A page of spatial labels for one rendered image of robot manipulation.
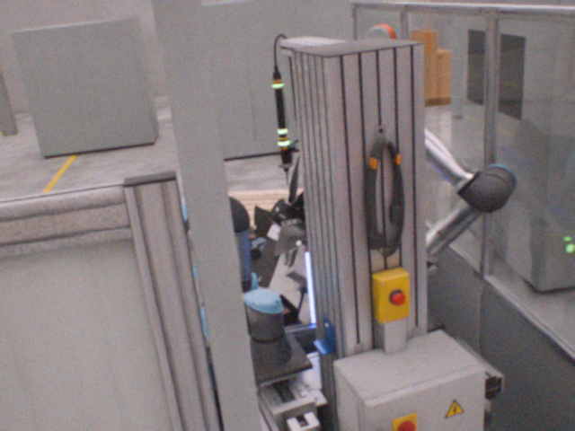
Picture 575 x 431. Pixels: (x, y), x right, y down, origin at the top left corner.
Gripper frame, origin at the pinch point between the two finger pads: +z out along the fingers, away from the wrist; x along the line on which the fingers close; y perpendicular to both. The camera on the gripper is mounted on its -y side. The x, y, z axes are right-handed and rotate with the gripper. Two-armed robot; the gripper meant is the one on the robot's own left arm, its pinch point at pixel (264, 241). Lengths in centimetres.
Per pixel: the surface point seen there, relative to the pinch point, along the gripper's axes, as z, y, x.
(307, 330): -4.3, -20.6, 35.5
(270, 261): 11.6, 12.0, 15.7
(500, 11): 47, -87, -76
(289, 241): 6.3, -8.5, 1.0
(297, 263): 15.2, -1.7, 16.0
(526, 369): 31, -96, 51
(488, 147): 50, -78, -28
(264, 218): 30.2, 31.6, 3.0
